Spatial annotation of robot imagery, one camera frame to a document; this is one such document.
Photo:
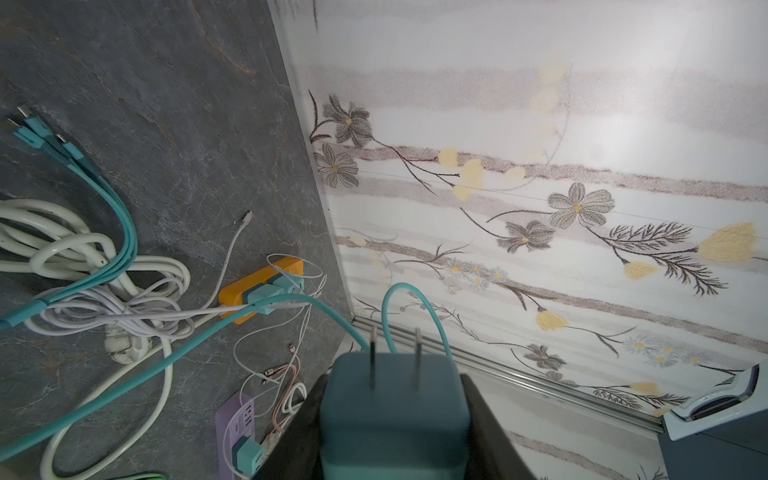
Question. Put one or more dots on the purple power strip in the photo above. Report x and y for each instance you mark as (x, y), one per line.
(234, 420)

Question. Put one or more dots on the orange power strip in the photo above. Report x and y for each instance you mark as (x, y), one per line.
(233, 295)

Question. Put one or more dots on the teal USB charger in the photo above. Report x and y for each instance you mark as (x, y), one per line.
(388, 415)
(247, 456)
(259, 293)
(288, 283)

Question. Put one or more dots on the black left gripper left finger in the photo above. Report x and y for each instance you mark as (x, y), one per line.
(297, 454)

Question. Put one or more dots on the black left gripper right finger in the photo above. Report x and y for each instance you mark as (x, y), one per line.
(491, 453)

